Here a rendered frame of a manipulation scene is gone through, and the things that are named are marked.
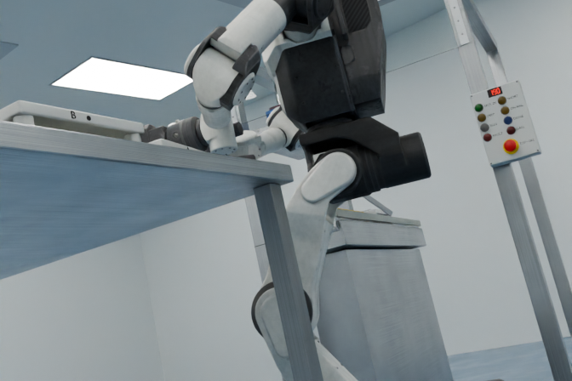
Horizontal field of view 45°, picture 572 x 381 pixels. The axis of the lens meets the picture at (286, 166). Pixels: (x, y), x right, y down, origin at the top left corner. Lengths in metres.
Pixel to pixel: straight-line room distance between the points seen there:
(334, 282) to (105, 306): 5.67
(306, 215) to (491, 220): 4.51
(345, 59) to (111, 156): 0.82
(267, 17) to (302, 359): 0.69
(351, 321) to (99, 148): 2.04
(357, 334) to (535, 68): 3.62
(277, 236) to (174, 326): 7.19
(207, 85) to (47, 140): 0.58
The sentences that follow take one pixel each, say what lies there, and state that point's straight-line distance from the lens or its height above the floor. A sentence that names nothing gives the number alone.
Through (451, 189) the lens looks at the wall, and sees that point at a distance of 6.20.
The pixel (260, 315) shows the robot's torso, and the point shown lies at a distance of 1.61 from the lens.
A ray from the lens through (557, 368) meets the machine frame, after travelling 2.53.
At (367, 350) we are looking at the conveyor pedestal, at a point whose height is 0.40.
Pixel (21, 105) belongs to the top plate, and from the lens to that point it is 1.01.
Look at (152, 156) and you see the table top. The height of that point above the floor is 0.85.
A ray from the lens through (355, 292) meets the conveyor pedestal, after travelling 2.85.
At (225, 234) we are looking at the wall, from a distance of 7.76.
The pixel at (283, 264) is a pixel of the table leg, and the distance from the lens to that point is 1.29.
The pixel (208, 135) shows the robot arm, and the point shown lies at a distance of 1.65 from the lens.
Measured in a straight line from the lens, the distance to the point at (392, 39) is 2.70.
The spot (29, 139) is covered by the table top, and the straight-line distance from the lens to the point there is 0.88.
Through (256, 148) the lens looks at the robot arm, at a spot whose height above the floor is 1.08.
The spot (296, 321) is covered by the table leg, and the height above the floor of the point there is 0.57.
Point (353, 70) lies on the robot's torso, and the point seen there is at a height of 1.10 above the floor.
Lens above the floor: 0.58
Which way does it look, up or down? 12 degrees up
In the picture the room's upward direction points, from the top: 13 degrees counter-clockwise
